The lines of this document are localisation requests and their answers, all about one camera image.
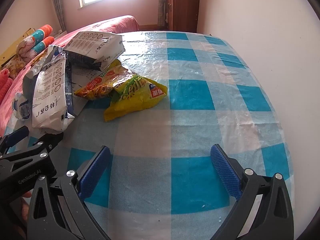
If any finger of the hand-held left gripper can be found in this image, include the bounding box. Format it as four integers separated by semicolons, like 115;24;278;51
0;131;64;165
0;126;29;155

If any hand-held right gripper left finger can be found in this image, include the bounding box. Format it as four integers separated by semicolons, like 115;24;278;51
26;145;112;240

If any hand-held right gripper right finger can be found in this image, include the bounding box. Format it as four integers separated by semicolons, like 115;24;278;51
209;144;294;240

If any white printed milk powder bag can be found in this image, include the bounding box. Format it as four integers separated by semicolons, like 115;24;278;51
62;31;126;68
31;55;77;133
67;50;125;73

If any grey foil bag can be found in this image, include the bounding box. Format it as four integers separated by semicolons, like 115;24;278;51
22;44;66;98

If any orange yellow snack bag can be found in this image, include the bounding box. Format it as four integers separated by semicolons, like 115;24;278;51
74;59;137;101

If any person's left hand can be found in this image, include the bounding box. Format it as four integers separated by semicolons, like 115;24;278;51
20;191;33;222

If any small white blue packet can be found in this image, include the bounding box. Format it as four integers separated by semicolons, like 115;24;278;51
12;92;33;121

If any pink plush blanket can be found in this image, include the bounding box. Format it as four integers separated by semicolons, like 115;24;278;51
0;69;13;105

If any blue checkered tablecloth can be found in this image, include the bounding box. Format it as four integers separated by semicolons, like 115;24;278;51
0;30;295;240

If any floral print pillow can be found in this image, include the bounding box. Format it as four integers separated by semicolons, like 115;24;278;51
0;54;29;78

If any yellow headboard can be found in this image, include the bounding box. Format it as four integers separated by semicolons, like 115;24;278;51
0;27;35;68

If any orange blue bolster pillow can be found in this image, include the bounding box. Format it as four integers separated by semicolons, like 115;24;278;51
25;36;55;60
16;24;53;55

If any pink bed blanket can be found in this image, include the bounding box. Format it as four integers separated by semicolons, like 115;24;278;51
0;15;140;135

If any grey checked curtain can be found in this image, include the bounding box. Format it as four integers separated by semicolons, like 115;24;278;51
49;0;67;32

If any brown wooden wardrobe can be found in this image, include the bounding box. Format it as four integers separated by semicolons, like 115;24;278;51
166;0;201;33

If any patterned curtain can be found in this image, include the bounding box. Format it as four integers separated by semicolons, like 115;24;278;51
157;0;168;28

